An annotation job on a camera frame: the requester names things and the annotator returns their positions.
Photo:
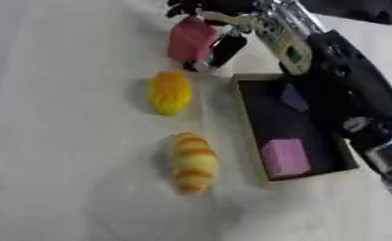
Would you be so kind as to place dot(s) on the pink block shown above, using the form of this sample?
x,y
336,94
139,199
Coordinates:
x,y
190,39

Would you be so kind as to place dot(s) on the cardboard box with black inside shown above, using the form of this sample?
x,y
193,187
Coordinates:
x,y
271,122

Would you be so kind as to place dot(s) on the light purple block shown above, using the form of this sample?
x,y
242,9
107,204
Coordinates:
x,y
285,158

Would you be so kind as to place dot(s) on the yellow orange toy bread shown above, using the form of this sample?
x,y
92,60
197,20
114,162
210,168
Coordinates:
x,y
169,92

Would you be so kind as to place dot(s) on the dark purple block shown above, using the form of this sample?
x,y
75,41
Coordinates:
x,y
294,99

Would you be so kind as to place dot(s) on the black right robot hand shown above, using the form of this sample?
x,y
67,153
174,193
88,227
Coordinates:
x,y
229,47

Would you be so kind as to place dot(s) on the yellow orange striped toy croissant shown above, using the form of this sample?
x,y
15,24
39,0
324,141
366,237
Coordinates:
x,y
192,163

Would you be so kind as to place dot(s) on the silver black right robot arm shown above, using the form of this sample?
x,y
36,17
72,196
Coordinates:
x,y
342,78

